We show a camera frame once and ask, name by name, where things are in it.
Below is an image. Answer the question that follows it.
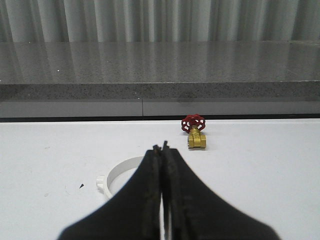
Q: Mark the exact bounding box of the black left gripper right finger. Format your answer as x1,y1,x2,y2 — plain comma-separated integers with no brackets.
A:
161,143,279,240

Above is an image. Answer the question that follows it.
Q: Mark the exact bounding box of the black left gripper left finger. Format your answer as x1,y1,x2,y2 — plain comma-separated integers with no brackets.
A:
58,145,161,240

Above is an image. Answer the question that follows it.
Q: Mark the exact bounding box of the white half pipe clamp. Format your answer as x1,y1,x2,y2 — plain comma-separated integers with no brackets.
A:
96,156,144,201

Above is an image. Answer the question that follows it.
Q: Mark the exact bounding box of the brass valve red handwheel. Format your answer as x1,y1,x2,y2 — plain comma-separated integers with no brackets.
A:
181,114,207,149

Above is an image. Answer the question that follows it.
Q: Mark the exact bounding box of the grey stone counter ledge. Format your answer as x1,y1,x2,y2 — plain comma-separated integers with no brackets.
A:
0,41,320,118

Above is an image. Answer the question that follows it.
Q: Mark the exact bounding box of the grey pleated curtain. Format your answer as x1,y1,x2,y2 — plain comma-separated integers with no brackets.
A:
0,0,320,42

